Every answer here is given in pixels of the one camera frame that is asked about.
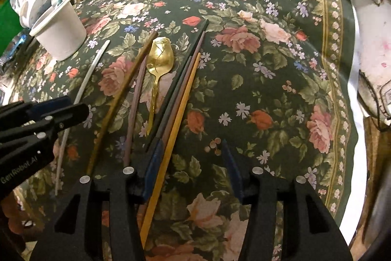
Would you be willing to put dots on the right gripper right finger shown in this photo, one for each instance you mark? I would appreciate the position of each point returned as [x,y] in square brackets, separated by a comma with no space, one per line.
[309,230]

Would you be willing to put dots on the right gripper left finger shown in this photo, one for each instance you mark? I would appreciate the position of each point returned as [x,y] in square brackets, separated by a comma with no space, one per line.
[74,232]

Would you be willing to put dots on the yellow chopstick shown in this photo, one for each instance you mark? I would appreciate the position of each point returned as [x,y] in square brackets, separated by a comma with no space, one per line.
[146,225]

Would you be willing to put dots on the brown wooden chopstick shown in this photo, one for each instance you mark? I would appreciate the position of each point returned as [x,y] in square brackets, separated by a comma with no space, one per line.
[117,101]

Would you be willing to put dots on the mauve chopstick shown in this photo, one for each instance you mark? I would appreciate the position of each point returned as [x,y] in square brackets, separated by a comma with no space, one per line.
[133,113]

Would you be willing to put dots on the gold spoon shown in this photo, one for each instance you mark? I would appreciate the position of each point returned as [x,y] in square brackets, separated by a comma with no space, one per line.
[160,61]

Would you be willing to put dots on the brown-purple chopstick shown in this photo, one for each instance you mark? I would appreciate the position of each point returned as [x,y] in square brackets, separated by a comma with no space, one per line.
[171,119]

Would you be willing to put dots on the white ceramic utensil cup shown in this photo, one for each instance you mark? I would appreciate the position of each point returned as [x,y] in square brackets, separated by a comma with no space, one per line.
[60,31]

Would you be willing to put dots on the green box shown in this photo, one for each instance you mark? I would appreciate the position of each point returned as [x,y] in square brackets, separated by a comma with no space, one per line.
[9,24]

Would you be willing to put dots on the floral green table mat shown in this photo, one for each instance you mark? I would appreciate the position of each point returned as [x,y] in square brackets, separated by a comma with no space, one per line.
[272,81]

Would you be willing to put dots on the white rice cooker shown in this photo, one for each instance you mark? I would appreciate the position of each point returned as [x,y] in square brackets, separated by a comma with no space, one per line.
[373,18]

